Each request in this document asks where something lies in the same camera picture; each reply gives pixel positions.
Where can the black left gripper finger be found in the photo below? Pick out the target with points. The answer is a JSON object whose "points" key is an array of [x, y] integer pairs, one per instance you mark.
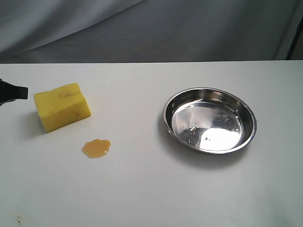
{"points": [[9, 92]]}

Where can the yellow sponge block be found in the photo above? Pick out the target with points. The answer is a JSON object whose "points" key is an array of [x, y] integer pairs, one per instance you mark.
{"points": [[61, 106]]}

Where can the brown liquid spill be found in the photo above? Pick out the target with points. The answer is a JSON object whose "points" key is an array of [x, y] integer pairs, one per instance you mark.
{"points": [[96, 148]]}

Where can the grey backdrop cloth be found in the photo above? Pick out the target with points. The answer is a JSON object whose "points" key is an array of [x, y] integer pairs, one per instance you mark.
{"points": [[116, 31]]}

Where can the round stainless steel dish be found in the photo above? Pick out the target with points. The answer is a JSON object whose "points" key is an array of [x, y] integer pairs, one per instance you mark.
{"points": [[209, 120]]}

